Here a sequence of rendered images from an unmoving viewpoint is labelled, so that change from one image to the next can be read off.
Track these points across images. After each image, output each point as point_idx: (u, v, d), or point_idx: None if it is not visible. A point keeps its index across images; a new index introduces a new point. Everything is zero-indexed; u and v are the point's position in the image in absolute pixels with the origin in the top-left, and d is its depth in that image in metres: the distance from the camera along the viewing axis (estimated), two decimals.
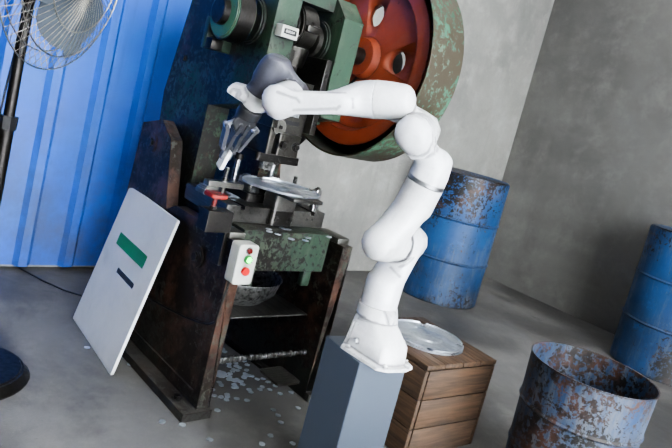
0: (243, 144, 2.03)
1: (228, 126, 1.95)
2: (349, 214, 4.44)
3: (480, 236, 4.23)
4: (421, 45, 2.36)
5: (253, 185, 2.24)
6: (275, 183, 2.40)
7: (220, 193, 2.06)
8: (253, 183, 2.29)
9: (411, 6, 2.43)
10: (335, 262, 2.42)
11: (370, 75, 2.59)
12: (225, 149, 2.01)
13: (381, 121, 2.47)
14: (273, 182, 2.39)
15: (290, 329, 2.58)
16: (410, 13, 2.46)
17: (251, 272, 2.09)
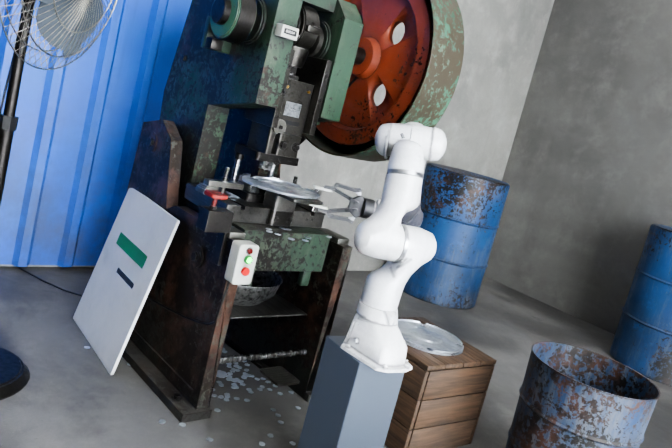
0: None
1: (350, 219, 2.40)
2: (349, 214, 4.44)
3: (480, 236, 4.23)
4: None
5: (262, 188, 2.22)
6: (272, 182, 2.39)
7: (220, 193, 2.06)
8: (257, 185, 2.27)
9: None
10: (335, 262, 2.42)
11: (373, 37, 2.59)
12: (328, 212, 2.39)
13: None
14: (270, 182, 2.38)
15: (290, 329, 2.58)
16: None
17: (251, 272, 2.09)
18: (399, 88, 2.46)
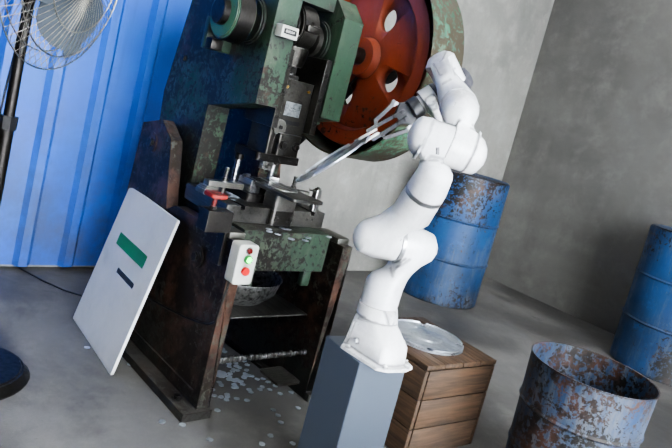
0: None
1: None
2: (349, 214, 4.44)
3: (480, 236, 4.23)
4: None
5: (318, 172, 2.05)
6: (323, 162, 2.22)
7: (220, 193, 2.06)
8: (313, 174, 2.10)
9: None
10: (335, 262, 2.42)
11: (380, 55, 2.55)
12: (382, 135, 2.18)
13: (419, 39, 2.37)
14: (322, 162, 2.20)
15: (290, 329, 2.58)
16: None
17: (251, 272, 2.09)
18: (352, 117, 2.64)
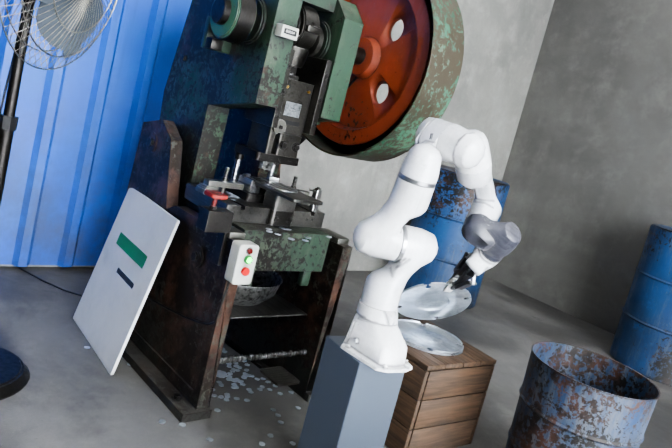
0: None
1: (475, 282, 2.21)
2: (349, 214, 4.44)
3: None
4: None
5: None
6: (437, 307, 2.47)
7: (220, 193, 2.06)
8: (403, 308, 2.47)
9: None
10: (335, 262, 2.42)
11: (379, 62, 2.56)
12: None
13: (414, 68, 2.37)
14: (433, 306, 2.47)
15: (290, 329, 2.58)
16: None
17: (251, 272, 2.09)
18: None
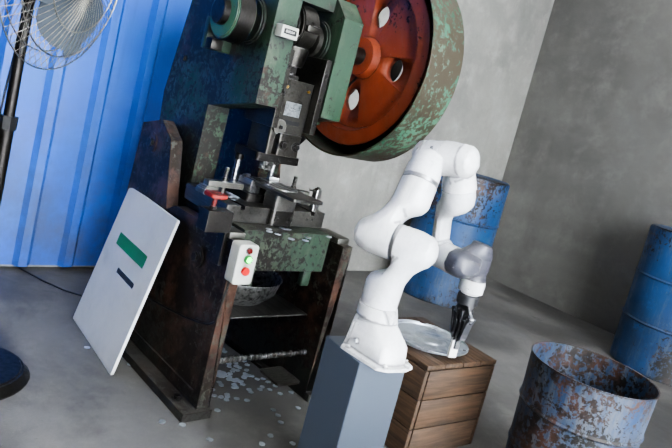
0: (460, 331, 2.22)
1: (453, 307, 2.29)
2: (349, 214, 4.44)
3: (480, 236, 4.23)
4: (342, 134, 2.62)
5: None
6: (435, 334, 2.46)
7: (220, 193, 2.06)
8: (401, 327, 2.45)
9: (376, 121, 2.51)
10: (335, 262, 2.42)
11: None
12: (452, 334, 2.27)
13: None
14: (431, 333, 2.45)
15: (290, 329, 2.58)
16: (379, 116, 2.53)
17: (251, 272, 2.09)
18: None
